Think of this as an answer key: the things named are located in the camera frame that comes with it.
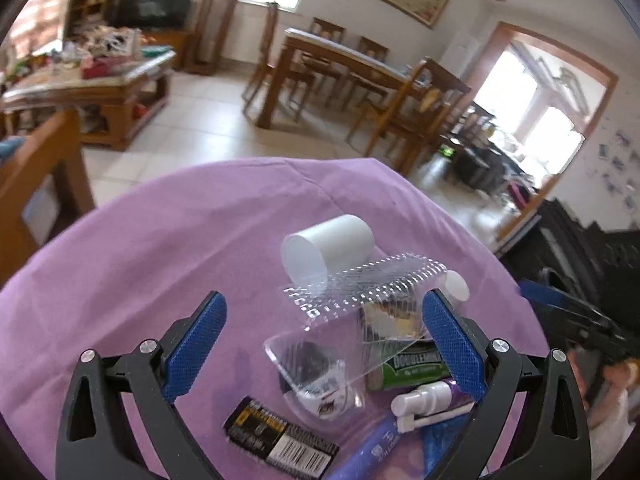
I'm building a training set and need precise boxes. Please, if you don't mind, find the wooden dining chair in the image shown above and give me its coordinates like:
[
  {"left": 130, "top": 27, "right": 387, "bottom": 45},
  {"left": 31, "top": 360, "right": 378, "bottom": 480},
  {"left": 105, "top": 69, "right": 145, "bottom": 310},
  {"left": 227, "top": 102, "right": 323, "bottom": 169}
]
[
  {"left": 347, "top": 57, "right": 446, "bottom": 173},
  {"left": 242, "top": 2, "right": 316, "bottom": 123},
  {"left": 305, "top": 17, "right": 346, "bottom": 68},
  {"left": 435, "top": 100, "right": 496, "bottom": 171},
  {"left": 350, "top": 36, "right": 390, "bottom": 91}
]

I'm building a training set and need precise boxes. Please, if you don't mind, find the group of wall photos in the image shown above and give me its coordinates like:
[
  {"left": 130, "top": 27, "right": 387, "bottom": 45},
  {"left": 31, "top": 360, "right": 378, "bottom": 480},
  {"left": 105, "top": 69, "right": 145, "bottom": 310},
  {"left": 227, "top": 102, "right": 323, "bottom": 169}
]
[{"left": 595, "top": 130, "right": 640, "bottom": 211}]

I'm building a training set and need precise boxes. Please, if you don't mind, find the dark sofa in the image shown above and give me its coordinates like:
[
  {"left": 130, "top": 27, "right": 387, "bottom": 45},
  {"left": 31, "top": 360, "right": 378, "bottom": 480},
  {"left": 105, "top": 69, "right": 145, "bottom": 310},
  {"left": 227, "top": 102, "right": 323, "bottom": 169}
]
[{"left": 450, "top": 145, "right": 506, "bottom": 186}]

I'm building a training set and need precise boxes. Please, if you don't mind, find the purple tablecloth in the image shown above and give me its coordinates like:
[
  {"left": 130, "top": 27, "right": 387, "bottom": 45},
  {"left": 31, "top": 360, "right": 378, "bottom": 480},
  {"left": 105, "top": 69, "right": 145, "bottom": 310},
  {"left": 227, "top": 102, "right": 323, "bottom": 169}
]
[{"left": 0, "top": 157, "right": 551, "bottom": 480}]

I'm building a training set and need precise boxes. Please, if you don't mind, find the black battery card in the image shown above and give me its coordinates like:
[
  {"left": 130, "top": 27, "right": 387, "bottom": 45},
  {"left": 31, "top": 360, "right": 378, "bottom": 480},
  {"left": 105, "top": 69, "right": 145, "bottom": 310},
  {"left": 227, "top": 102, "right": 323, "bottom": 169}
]
[{"left": 223, "top": 396, "right": 341, "bottom": 478}]

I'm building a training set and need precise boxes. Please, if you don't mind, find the pink box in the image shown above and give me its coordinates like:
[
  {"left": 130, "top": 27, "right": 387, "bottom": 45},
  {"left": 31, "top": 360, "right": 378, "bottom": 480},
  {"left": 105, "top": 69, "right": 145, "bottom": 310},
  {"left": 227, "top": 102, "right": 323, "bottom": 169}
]
[{"left": 82, "top": 56, "right": 131, "bottom": 80}]

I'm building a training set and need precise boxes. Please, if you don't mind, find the wooden sofa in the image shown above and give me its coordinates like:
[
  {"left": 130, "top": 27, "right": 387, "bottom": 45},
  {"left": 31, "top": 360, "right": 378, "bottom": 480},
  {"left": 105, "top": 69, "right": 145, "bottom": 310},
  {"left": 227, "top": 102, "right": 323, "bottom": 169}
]
[{"left": 0, "top": 107, "right": 96, "bottom": 291}]

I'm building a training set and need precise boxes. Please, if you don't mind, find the person's right hand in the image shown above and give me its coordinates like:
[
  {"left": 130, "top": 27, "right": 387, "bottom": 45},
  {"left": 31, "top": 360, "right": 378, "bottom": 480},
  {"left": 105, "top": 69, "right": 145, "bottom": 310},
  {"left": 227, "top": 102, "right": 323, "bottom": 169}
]
[{"left": 570, "top": 347, "right": 640, "bottom": 401}]

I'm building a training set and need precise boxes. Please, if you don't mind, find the blue tissue pack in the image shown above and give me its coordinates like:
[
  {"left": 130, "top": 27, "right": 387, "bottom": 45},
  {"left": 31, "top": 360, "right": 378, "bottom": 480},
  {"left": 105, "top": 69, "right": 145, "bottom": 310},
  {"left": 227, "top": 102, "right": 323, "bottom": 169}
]
[{"left": 420, "top": 412, "right": 473, "bottom": 480}]

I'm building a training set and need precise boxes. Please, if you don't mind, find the striped roller blind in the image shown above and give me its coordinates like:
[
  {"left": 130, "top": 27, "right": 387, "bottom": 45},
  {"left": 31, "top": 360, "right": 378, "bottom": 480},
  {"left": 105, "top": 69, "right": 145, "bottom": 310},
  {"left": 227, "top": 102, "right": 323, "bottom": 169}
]
[{"left": 10, "top": 0, "right": 76, "bottom": 56}]

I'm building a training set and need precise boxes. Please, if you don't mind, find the brown printed packet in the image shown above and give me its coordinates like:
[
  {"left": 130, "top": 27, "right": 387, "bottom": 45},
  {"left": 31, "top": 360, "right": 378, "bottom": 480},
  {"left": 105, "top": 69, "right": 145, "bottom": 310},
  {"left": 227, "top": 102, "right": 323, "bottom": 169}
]
[{"left": 362, "top": 300, "right": 426, "bottom": 346}]

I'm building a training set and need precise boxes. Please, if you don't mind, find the wooden coffee table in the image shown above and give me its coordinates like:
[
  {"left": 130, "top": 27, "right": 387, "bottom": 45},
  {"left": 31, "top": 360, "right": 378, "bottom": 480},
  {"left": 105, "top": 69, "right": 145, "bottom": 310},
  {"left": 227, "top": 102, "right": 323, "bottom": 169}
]
[{"left": 2, "top": 50, "right": 177, "bottom": 152}]

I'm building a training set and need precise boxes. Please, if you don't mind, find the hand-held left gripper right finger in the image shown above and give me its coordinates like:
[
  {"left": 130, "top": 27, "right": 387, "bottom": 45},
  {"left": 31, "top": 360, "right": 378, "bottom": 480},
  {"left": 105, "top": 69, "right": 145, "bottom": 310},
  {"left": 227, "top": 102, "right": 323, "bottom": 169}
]
[{"left": 421, "top": 288, "right": 593, "bottom": 480}]

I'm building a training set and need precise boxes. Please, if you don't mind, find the small white cap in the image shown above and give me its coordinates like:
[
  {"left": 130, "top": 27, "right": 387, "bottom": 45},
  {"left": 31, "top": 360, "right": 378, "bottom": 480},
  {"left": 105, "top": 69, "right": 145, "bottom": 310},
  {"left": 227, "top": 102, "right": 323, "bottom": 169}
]
[{"left": 442, "top": 270, "right": 471, "bottom": 306}]

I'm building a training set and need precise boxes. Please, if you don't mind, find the clear plastic blister pack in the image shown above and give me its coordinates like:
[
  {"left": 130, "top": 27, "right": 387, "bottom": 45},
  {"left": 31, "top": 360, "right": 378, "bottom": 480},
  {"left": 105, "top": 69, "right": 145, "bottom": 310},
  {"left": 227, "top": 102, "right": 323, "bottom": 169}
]
[{"left": 263, "top": 252, "right": 449, "bottom": 418}]

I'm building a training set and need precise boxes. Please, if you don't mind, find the wooden dining table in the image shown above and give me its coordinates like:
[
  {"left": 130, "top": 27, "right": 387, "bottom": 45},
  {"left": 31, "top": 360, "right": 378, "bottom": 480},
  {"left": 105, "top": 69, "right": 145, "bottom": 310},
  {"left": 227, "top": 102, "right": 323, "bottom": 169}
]
[{"left": 256, "top": 28, "right": 473, "bottom": 131}]

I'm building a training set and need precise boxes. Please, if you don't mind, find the wooden door frame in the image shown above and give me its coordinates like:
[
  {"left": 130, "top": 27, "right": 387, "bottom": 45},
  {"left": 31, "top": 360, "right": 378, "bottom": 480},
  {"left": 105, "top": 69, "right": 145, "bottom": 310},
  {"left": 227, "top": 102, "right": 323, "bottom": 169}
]
[{"left": 462, "top": 21, "right": 620, "bottom": 256}]

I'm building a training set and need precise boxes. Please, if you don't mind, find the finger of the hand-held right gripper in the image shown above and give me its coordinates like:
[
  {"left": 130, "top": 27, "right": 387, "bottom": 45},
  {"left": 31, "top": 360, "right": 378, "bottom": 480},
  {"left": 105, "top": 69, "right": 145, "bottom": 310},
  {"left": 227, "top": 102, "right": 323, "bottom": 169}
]
[{"left": 517, "top": 280, "right": 608, "bottom": 326}]

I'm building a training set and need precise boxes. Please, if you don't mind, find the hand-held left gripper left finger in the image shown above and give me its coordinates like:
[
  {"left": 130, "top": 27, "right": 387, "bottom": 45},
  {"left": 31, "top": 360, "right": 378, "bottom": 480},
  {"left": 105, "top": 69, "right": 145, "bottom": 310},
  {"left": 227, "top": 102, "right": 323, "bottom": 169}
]
[{"left": 54, "top": 290, "right": 228, "bottom": 480}]

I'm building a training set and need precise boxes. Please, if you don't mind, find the person's right forearm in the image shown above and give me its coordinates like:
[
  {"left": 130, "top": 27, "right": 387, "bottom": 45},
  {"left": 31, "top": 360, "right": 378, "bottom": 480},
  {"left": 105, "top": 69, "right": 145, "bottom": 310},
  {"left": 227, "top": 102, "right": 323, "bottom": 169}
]
[{"left": 585, "top": 385, "right": 640, "bottom": 456}]

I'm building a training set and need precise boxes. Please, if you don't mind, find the wooden television cabinet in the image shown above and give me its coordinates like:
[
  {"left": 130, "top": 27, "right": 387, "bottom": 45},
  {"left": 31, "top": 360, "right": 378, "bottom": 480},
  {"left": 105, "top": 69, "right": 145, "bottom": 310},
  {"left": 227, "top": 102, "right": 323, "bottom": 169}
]
[{"left": 142, "top": 29, "right": 196, "bottom": 72}]

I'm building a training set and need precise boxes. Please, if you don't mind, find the black and white wrapper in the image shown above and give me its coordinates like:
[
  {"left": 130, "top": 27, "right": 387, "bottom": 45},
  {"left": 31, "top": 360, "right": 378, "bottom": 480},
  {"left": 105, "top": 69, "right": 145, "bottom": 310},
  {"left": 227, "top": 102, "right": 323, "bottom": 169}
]
[{"left": 282, "top": 342, "right": 353, "bottom": 418}]

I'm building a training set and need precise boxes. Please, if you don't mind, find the lilac tube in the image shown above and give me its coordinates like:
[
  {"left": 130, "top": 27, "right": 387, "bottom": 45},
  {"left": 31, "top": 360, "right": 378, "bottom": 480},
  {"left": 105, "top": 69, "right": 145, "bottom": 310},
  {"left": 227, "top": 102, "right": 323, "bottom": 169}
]
[{"left": 325, "top": 412, "right": 401, "bottom": 480}]

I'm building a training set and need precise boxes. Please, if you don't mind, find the white cup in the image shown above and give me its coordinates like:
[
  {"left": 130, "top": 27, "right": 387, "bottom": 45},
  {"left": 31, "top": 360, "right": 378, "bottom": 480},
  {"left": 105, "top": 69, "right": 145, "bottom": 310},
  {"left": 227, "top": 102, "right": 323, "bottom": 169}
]
[{"left": 280, "top": 214, "right": 375, "bottom": 286}]

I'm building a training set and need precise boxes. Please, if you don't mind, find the green gum packet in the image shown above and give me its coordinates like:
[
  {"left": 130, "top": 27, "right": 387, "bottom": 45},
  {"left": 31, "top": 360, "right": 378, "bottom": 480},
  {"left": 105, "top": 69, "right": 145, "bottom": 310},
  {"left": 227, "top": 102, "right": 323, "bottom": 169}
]
[{"left": 365, "top": 342, "right": 451, "bottom": 393}]

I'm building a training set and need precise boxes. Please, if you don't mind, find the black television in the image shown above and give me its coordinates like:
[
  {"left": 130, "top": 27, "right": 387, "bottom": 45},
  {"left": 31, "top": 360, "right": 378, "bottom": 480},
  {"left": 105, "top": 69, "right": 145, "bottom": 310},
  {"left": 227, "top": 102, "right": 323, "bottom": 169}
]
[{"left": 107, "top": 0, "right": 200, "bottom": 31}]

